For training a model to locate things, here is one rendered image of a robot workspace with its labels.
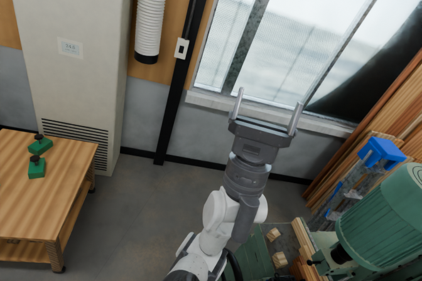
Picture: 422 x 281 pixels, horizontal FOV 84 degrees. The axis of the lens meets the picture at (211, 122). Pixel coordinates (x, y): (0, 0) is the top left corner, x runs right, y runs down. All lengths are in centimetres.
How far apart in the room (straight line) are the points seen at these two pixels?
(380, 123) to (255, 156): 199
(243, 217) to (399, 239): 48
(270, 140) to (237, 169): 8
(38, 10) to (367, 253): 172
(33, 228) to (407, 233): 146
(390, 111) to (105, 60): 212
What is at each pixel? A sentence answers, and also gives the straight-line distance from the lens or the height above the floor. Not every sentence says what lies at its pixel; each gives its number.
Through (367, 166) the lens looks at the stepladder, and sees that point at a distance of 179.
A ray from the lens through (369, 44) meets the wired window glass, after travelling 220.
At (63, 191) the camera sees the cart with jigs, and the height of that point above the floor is 53.
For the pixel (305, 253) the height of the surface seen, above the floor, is 93.
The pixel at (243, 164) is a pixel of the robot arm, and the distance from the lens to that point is 46.
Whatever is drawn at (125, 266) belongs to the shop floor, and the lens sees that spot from 192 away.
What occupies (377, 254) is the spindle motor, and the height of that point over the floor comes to 127.
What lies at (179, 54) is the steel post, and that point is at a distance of 164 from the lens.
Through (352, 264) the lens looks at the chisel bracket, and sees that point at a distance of 112.
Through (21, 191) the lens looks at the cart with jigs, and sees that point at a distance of 162.
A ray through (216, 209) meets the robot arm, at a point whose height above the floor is 140.
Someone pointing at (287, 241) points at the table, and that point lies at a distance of 121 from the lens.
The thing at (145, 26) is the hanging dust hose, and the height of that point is 132.
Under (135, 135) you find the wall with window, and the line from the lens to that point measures 224.
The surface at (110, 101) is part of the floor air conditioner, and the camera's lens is 169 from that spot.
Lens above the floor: 181
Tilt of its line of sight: 36 degrees down
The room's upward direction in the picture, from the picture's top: 21 degrees clockwise
